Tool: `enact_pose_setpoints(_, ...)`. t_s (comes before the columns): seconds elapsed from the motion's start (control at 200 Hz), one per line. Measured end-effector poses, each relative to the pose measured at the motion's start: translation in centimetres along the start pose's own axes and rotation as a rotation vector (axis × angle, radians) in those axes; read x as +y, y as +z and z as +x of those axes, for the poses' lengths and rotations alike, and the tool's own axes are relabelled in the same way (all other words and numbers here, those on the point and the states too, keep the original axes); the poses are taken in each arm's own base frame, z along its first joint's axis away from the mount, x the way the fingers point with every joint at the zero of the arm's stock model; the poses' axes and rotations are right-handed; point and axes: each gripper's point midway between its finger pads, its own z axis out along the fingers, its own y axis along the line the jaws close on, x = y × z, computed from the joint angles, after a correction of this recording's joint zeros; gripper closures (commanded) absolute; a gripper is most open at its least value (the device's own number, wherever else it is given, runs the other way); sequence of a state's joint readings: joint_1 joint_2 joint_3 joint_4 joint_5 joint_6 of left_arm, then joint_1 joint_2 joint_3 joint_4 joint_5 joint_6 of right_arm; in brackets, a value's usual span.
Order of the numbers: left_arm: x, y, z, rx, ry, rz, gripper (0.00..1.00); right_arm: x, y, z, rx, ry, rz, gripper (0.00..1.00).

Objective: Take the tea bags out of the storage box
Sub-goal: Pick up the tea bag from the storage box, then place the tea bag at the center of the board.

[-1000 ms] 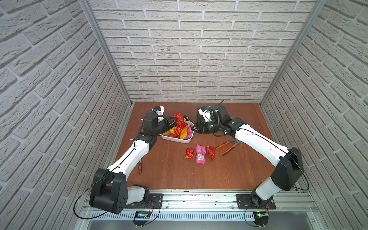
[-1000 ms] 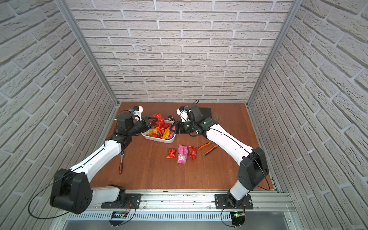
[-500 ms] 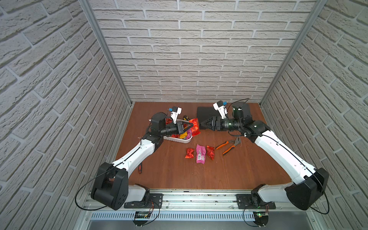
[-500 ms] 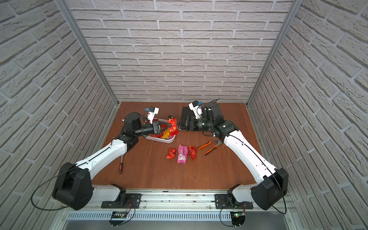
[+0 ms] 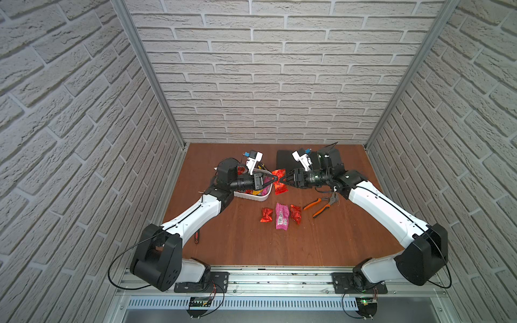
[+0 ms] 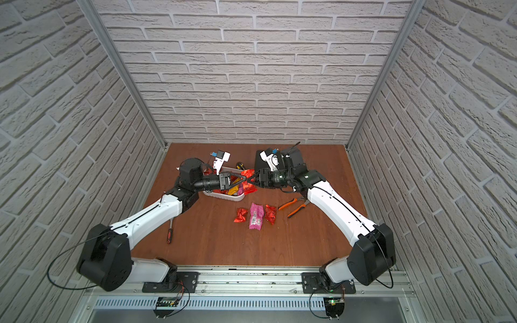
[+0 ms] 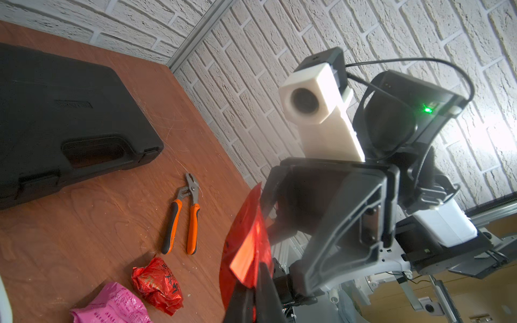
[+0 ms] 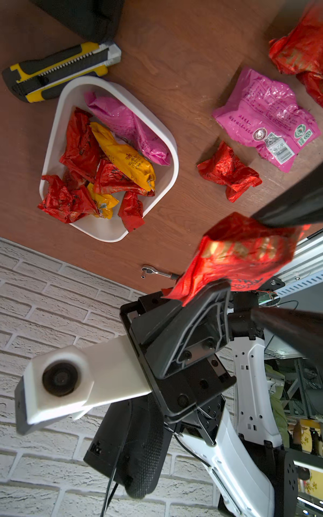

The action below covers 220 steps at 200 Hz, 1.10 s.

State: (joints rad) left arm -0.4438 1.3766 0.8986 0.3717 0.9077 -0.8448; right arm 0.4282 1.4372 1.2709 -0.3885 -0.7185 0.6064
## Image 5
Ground red tea bag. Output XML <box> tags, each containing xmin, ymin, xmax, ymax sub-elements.
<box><xmin>261</xmin><ymin>207</ymin><xmax>273</xmax><ymax>223</ymax></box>
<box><xmin>272</xmin><ymin>169</ymin><xmax>288</xmax><ymax>195</ymax></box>
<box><xmin>289</xmin><ymin>205</ymin><xmax>302</xmax><ymax>225</ymax></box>

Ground pink tea bag packet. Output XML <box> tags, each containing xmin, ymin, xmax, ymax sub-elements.
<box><xmin>275</xmin><ymin>203</ymin><xmax>289</xmax><ymax>231</ymax></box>

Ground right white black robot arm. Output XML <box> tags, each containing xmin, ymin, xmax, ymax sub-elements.
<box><xmin>281</xmin><ymin>145</ymin><xmax>450</xmax><ymax>292</ymax></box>

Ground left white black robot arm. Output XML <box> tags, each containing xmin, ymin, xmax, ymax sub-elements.
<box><xmin>130</xmin><ymin>158</ymin><xmax>278</xmax><ymax>292</ymax></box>

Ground white plastic storage box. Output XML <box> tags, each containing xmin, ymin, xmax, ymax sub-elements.
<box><xmin>234</xmin><ymin>168</ymin><xmax>273</xmax><ymax>202</ymax></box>

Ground black plastic tool case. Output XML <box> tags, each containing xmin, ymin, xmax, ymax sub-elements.
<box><xmin>276</xmin><ymin>148</ymin><xmax>345</xmax><ymax>172</ymax></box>

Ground left controller board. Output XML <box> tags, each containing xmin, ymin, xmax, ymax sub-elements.
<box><xmin>187</xmin><ymin>297</ymin><xmax>213</xmax><ymax>318</ymax></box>

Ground controller board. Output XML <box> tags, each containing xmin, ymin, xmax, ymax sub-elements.
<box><xmin>355</xmin><ymin>297</ymin><xmax>378</xmax><ymax>320</ymax></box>
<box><xmin>187</xmin><ymin>297</ymin><xmax>213</xmax><ymax>318</ymax></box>

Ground right controller board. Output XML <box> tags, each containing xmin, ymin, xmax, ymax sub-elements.
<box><xmin>355</xmin><ymin>297</ymin><xmax>378</xmax><ymax>320</ymax></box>

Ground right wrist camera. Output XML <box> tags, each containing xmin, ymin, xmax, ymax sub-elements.
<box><xmin>292</xmin><ymin>148</ymin><xmax>312</xmax><ymax>172</ymax></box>

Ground orange handled pliers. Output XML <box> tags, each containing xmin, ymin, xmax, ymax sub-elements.
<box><xmin>302</xmin><ymin>192</ymin><xmax>339</xmax><ymax>219</ymax></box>

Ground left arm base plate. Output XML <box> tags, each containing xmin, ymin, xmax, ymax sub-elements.
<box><xmin>174</xmin><ymin>271</ymin><xmax>230</xmax><ymax>294</ymax></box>

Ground aluminium front rail frame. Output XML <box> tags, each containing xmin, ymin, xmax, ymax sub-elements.
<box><xmin>110</xmin><ymin>266</ymin><xmax>450</xmax><ymax>318</ymax></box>

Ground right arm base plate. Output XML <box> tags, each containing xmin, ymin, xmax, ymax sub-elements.
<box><xmin>331</xmin><ymin>272</ymin><xmax>388</xmax><ymax>296</ymax></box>

